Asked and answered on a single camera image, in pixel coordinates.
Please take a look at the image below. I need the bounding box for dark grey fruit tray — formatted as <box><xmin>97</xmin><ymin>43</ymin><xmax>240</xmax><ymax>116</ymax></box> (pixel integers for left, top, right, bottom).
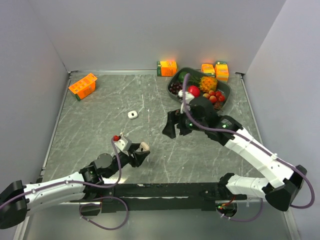
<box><xmin>166</xmin><ymin>67</ymin><xmax>231</xmax><ymax>111</ymax></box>

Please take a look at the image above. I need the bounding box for orange juice carton left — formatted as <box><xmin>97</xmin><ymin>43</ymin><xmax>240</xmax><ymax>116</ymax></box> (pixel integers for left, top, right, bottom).
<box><xmin>68</xmin><ymin>73</ymin><xmax>98</xmax><ymax>101</ymax></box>

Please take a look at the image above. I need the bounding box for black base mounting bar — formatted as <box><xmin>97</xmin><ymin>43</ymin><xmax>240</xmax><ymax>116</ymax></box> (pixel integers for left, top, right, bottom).
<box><xmin>74</xmin><ymin>182</ymin><xmax>247</xmax><ymax>213</ymax></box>

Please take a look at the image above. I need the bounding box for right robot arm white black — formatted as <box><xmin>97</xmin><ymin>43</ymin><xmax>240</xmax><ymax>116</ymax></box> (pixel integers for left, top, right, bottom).
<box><xmin>162</xmin><ymin>97</ymin><xmax>307</xmax><ymax>212</ymax></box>

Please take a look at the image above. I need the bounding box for orange juice carton centre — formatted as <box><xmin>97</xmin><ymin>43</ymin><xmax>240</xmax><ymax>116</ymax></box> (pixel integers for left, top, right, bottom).
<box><xmin>156</xmin><ymin>61</ymin><xmax>178</xmax><ymax>77</ymax></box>

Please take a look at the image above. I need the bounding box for red apple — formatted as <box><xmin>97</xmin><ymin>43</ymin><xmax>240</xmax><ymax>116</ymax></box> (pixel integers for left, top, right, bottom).
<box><xmin>187</xmin><ymin>85</ymin><xmax>201</xmax><ymax>98</ymax></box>

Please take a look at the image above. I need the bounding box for orange spiky fruit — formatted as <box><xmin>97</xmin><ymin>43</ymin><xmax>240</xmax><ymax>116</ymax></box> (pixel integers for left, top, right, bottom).
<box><xmin>199</xmin><ymin>76</ymin><xmax>218</xmax><ymax>93</ymax></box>

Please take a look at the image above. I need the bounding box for orange juice carton lying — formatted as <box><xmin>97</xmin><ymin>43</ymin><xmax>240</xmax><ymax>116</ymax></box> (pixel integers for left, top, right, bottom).
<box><xmin>201</xmin><ymin>63</ymin><xmax>216</xmax><ymax>77</ymax></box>

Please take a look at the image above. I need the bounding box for white earbud charging case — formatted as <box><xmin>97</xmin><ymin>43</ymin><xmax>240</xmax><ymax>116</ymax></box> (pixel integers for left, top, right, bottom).
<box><xmin>127</xmin><ymin>110</ymin><xmax>138</xmax><ymax>120</ymax></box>

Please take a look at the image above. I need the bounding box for purple grape bunch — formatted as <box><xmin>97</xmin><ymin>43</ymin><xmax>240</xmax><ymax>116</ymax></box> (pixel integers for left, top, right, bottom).
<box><xmin>168</xmin><ymin>82</ymin><xmax>183</xmax><ymax>96</ymax></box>

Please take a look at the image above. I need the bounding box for orange juice carton right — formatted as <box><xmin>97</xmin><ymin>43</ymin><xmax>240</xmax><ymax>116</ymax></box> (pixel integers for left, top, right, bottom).
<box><xmin>214</xmin><ymin>61</ymin><xmax>229</xmax><ymax>82</ymax></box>

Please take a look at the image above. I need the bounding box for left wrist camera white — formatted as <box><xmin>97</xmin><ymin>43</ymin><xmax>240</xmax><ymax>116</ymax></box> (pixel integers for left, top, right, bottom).
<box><xmin>114</xmin><ymin>136</ymin><xmax>132</xmax><ymax>153</ymax></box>

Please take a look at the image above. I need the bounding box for green lime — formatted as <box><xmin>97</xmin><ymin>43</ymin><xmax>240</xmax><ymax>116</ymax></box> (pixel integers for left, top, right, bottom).
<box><xmin>178</xmin><ymin>71</ymin><xmax>188</xmax><ymax>82</ymax></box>

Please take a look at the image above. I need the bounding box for beige earbud charging case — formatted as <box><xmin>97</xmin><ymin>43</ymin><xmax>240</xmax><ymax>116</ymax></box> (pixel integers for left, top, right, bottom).
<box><xmin>139</xmin><ymin>142</ymin><xmax>150</xmax><ymax>152</ymax></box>

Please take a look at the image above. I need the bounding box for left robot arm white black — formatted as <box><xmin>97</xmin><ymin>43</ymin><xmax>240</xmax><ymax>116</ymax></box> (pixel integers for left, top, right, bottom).
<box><xmin>0</xmin><ymin>142</ymin><xmax>150</xmax><ymax>229</ymax></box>

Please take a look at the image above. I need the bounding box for red cherry bunch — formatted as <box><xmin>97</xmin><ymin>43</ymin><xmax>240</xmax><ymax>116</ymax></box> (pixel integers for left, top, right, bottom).
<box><xmin>202</xmin><ymin>90</ymin><xmax>226</xmax><ymax>111</ymax></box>

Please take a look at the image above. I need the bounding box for green leafy sprig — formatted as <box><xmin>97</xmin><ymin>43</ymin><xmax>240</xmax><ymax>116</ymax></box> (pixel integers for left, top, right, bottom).
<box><xmin>189</xmin><ymin>75</ymin><xmax>201</xmax><ymax>86</ymax></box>

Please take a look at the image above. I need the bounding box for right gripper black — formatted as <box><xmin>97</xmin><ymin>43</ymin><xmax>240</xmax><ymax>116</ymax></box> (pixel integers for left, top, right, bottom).
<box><xmin>161</xmin><ymin>105</ymin><xmax>207</xmax><ymax>139</ymax></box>

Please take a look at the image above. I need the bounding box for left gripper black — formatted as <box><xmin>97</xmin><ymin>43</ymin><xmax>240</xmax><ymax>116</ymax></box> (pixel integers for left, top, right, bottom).
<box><xmin>105</xmin><ymin>143</ymin><xmax>150</xmax><ymax>178</ymax></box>

